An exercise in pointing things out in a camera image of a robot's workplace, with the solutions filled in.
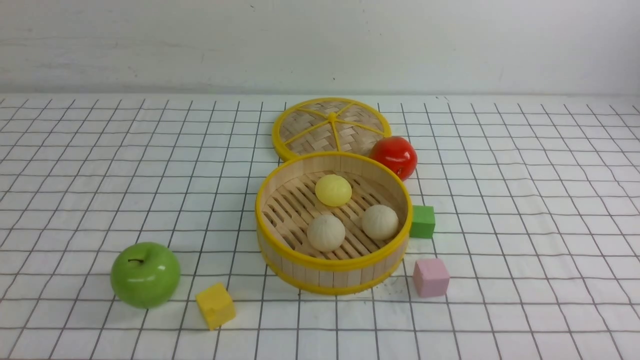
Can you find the yellow bun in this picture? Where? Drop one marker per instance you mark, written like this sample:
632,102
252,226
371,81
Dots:
333,190

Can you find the beige bun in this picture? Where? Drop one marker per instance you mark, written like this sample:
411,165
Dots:
326,233
380,222

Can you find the bamboo steamer tray yellow rim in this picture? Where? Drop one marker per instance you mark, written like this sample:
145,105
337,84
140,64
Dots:
286,204

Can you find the woven bamboo steamer lid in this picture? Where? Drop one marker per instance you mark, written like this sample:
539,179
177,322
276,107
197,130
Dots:
329,124

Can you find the red tomato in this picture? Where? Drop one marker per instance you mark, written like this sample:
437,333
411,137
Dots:
397,154

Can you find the green cube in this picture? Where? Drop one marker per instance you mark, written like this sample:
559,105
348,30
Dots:
423,223

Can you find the pink cube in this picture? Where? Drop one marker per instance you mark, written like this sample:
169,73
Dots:
430,277

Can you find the yellow cube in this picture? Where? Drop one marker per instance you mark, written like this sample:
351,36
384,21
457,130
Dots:
216,306

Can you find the green apple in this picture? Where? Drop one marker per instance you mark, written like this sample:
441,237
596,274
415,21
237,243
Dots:
145,275

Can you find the white checkered tablecloth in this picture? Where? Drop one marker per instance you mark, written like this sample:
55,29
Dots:
537,223

